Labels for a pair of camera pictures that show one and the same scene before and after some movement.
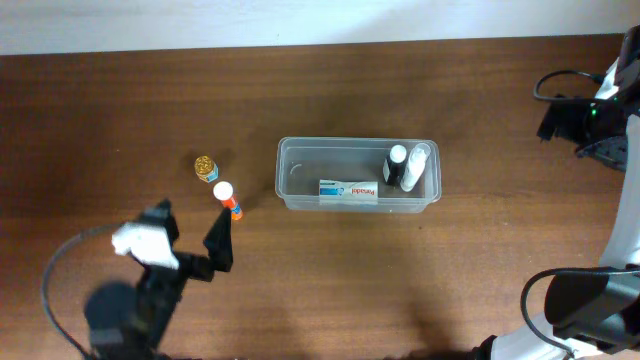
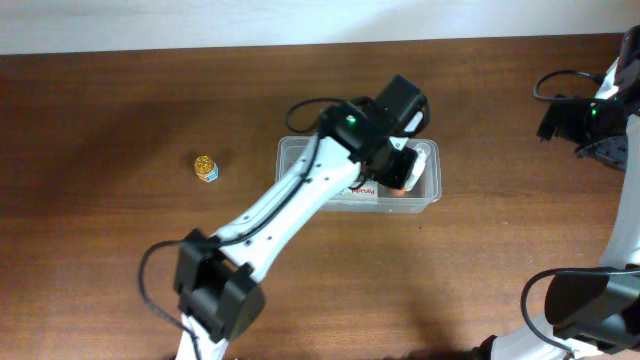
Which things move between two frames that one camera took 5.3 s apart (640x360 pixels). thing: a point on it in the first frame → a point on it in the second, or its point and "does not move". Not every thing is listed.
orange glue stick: (223, 191) → (398, 192)
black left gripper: (218, 251) → (396, 172)
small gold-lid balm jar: (206, 169) does not move
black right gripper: (567, 129) does not move
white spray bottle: (416, 163) does not move
